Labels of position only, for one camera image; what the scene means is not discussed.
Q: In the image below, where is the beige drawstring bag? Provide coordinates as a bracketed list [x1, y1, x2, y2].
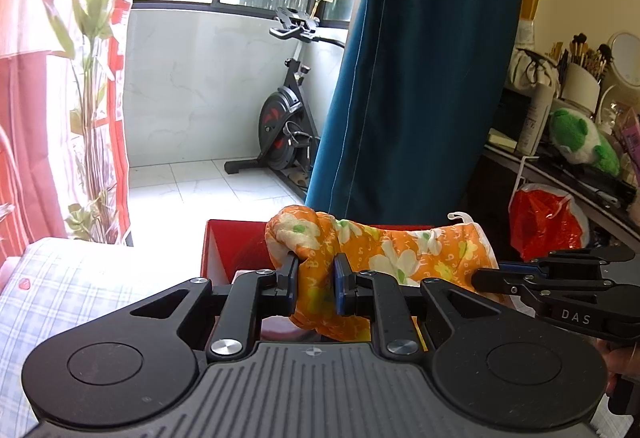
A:
[506, 48, 560, 94]

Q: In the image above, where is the red strawberry cardboard box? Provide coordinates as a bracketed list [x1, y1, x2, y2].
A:
[200, 218, 436, 284]

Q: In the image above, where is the green white plush toy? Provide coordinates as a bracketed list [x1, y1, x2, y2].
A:
[548, 108, 620, 177]

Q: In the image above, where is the white makeup brush holder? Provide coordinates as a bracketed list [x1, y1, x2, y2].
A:
[561, 63, 600, 115]

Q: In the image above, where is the red plastic bag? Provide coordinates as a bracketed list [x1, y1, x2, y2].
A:
[509, 184, 590, 262]

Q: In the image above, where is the orange floral cloth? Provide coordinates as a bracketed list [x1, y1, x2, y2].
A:
[265, 205, 498, 342]

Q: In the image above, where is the dark teal curtain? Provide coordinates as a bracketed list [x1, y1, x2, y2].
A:
[306, 0, 522, 226]

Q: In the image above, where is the person's right hand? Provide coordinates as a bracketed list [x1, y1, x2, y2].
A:
[596, 340, 640, 395]

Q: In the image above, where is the pink printed backdrop curtain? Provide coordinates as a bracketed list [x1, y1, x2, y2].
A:
[1, 0, 131, 258]

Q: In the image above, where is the round vanity mirror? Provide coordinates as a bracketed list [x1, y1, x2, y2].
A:
[605, 32, 640, 90]

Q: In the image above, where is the white spray bottle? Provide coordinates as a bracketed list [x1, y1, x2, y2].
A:
[516, 83, 554, 156]

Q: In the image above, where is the black exercise bike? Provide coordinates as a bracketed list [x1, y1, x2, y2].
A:
[223, 6, 347, 202]

